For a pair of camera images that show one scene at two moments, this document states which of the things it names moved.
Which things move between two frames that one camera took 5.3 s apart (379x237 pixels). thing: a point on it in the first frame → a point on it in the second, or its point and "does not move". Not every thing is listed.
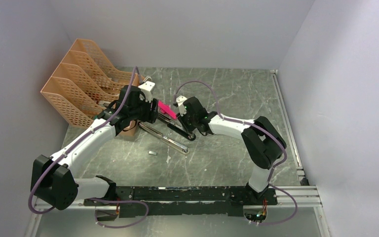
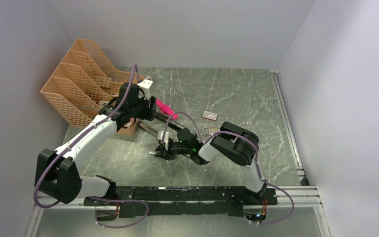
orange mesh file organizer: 84,81 does not move
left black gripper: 150,115 does not move
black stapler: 177,128 does not move
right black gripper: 183,118 → 163,153
